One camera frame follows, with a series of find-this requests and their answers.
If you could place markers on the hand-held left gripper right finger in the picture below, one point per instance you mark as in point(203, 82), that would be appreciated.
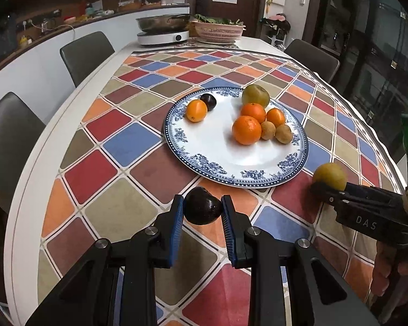
point(229, 231)

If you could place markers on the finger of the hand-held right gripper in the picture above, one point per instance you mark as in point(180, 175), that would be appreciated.
point(321, 192)
point(374, 191)

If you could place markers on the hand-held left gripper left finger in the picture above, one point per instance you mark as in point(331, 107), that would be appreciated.
point(176, 231)

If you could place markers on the yellow-green pear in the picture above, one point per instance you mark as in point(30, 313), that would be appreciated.
point(255, 95)
point(329, 175)

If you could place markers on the dark avocado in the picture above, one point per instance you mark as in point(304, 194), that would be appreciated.
point(203, 207)

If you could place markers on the small brown longan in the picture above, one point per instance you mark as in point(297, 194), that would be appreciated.
point(268, 130)
point(284, 134)

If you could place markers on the blue patterned white plate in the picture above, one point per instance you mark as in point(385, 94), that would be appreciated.
point(217, 146)

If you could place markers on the small orange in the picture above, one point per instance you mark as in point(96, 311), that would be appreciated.
point(276, 116)
point(253, 111)
point(196, 110)

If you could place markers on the large orange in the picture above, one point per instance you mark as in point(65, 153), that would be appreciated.
point(247, 130)

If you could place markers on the dark purple plum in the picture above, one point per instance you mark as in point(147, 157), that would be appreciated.
point(209, 101)

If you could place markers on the person's right hand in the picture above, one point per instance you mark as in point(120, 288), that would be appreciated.
point(384, 268)

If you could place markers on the colourful checkered tablecloth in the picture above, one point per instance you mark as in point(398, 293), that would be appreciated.
point(129, 142)

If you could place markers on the grey dining chair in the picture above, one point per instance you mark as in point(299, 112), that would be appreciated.
point(10, 142)
point(312, 59)
point(86, 56)

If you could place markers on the dark glass sliding door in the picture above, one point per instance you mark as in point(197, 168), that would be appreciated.
point(367, 40)

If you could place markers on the rack with pink hat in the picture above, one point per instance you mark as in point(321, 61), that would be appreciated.
point(275, 27)

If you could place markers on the round patterned placemat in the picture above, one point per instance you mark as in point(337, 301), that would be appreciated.
point(193, 42)

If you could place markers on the pink plastic basket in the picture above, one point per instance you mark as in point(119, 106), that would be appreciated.
point(217, 32)

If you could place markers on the white induction cooker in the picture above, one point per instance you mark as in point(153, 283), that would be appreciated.
point(163, 38)

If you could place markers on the steel pot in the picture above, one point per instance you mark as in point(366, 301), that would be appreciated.
point(161, 23)

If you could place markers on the white sideboard counter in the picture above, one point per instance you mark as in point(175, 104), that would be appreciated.
point(122, 23)

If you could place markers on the black box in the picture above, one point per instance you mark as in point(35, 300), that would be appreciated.
point(152, 0)

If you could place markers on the yellow bottle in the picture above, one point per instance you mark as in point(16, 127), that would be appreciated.
point(23, 41)

